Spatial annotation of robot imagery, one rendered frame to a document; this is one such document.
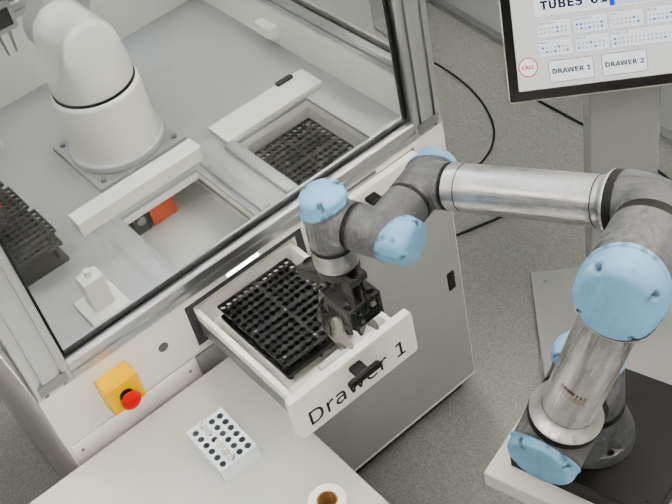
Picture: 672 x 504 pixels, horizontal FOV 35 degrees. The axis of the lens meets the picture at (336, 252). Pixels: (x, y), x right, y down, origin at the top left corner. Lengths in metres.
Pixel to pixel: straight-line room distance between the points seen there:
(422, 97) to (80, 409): 0.93
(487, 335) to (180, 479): 1.32
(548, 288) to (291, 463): 1.37
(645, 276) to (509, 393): 1.70
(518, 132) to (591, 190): 2.27
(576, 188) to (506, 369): 1.59
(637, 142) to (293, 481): 1.16
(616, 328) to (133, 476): 1.06
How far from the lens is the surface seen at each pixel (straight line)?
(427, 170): 1.65
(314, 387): 1.92
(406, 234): 1.56
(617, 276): 1.36
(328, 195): 1.61
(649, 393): 2.03
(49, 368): 2.02
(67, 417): 2.12
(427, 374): 2.82
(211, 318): 2.20
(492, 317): 3.20
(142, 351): 2.12
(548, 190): 1.55
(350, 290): 1.70
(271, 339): 2.05
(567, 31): 2.38
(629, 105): 2.55
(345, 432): 2.71
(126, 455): 2.16
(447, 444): 2.94
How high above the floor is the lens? 2.42
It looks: 44 degrees down
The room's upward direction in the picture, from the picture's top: 14 degrees counter-clockwise
